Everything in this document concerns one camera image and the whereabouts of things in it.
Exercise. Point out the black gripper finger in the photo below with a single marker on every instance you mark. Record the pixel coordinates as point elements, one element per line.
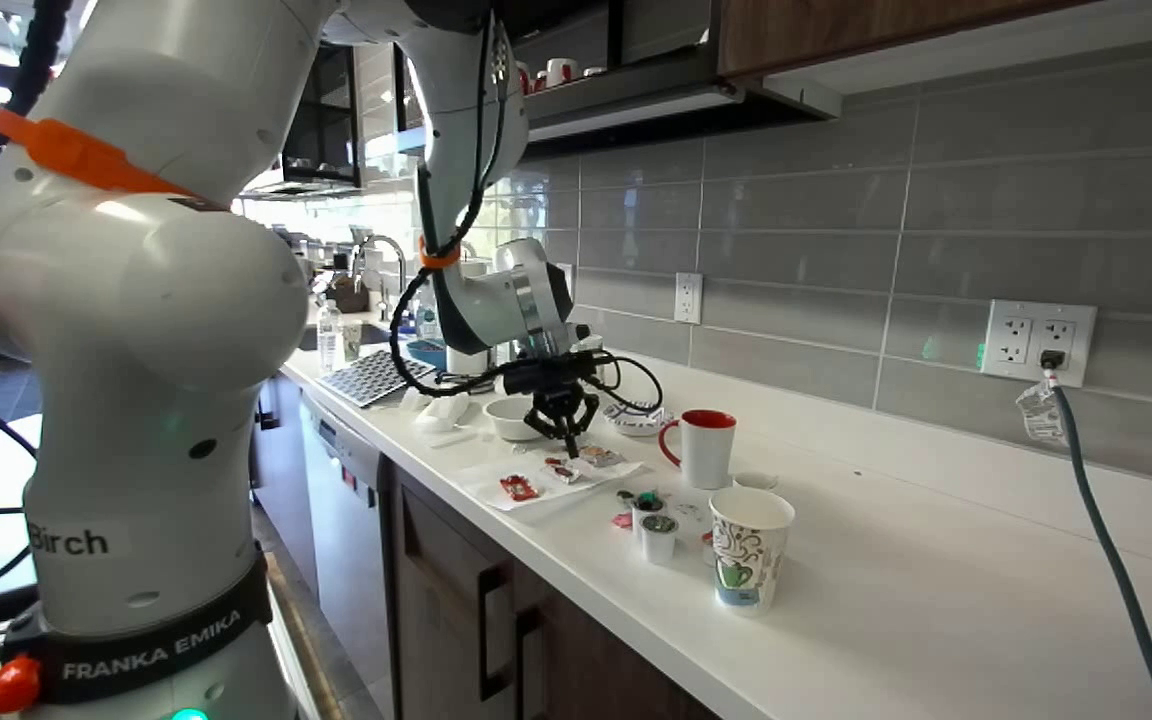
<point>554,425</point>
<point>573,433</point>

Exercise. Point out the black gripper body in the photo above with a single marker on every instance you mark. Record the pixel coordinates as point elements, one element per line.
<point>554,385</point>

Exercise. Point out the white sriracha sauce sachet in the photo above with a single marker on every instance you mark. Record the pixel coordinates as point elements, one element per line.
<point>562,465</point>

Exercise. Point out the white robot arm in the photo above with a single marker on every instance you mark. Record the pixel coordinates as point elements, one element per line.
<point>154,315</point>

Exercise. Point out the white brown sauce sachet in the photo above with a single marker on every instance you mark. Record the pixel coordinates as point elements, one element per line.
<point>596,457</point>

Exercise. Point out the red ketchup sachet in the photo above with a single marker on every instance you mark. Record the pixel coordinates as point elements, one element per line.
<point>516,490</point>

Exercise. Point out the crumpled white tissue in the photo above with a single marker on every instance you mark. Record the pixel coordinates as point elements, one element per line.
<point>447,412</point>

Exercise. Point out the red and white mug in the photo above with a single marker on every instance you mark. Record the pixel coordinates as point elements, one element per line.
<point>699,447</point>

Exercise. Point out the white coffee pod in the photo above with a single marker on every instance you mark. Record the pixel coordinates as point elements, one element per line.
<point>656,537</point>

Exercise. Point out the patterned paper cup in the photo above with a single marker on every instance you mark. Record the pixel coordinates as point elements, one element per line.
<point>744,537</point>

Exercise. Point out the white wall outlet middle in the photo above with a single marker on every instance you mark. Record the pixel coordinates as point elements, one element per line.
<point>688,299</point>

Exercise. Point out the white wall outlet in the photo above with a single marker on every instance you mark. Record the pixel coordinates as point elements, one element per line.
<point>688,299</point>
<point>1020,328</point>

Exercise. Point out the white wall outlet right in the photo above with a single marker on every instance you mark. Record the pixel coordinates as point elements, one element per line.
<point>1020,328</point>

